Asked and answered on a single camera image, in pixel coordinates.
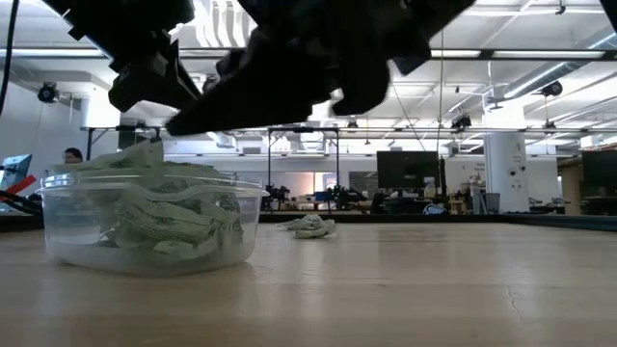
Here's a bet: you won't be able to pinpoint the light wooden cabinet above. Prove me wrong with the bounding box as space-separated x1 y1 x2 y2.
560 158 584 216

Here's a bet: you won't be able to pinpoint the black computer monitor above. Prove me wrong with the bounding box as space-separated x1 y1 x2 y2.
581 149 617 199
376 150 443 190

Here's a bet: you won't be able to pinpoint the clear plastic container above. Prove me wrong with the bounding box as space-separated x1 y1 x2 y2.
37 171 270 279

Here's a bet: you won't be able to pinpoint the black overhead light beam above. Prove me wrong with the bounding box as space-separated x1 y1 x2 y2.
0 46 617 62

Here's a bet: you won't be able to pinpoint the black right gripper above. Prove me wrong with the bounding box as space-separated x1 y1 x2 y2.
166 18 391 137

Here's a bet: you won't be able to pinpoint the black background rig frame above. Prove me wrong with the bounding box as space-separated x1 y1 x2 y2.
266 126 341 213
85 125 163 160

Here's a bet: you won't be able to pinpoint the bills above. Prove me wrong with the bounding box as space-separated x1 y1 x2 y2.
278 213 330 231
292 219 337 240
115 198 217 246

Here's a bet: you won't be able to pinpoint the white round column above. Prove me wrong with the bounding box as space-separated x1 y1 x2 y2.
483 130 527 214

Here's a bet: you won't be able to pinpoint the monitor with blue screen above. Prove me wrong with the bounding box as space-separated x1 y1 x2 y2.
0 153 33 189

